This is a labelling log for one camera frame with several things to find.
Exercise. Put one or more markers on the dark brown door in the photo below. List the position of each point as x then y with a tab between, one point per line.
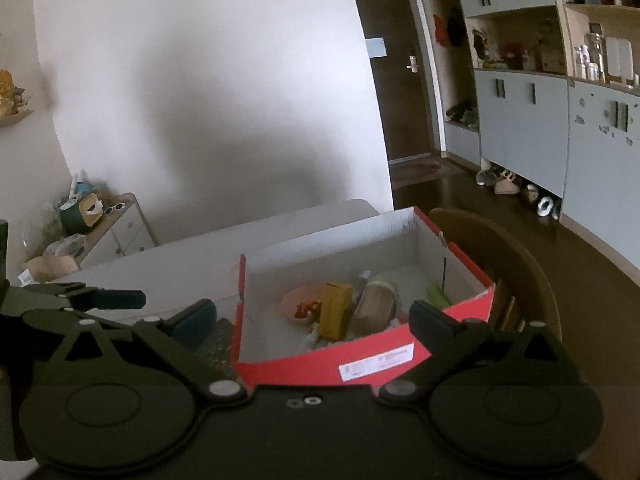
395	46

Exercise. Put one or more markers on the red orange snack packet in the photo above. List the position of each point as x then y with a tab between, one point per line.
308	310

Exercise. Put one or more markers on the red white cardboard box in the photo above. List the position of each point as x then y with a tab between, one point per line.
404	245

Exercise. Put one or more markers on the white drawer sideboard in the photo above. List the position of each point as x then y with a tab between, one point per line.
122	234

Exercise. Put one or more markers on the pink heart-shaped dish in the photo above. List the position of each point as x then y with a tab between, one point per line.
288	303

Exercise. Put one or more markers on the green object in box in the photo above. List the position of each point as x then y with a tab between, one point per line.
436	297

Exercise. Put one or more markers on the yellow box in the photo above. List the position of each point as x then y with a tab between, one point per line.
336	302

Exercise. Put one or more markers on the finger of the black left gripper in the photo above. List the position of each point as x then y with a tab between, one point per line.
84	298

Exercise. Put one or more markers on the pale blue cabinet wall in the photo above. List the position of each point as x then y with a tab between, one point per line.
548	90

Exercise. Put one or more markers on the white grey shoe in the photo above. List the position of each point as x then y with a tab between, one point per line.
544	206

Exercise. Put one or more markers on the white sunglasses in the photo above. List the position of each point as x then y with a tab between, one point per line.
109	210

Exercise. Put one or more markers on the wooden chair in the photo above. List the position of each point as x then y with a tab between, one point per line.
523	292

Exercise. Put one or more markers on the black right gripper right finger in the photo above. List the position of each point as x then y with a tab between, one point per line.
455	348

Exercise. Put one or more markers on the teal tissue box holder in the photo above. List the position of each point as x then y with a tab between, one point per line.
83	215

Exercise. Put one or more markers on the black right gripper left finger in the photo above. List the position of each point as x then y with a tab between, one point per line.
156	352

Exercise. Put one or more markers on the pink slipper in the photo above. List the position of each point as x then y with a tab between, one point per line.
507	183

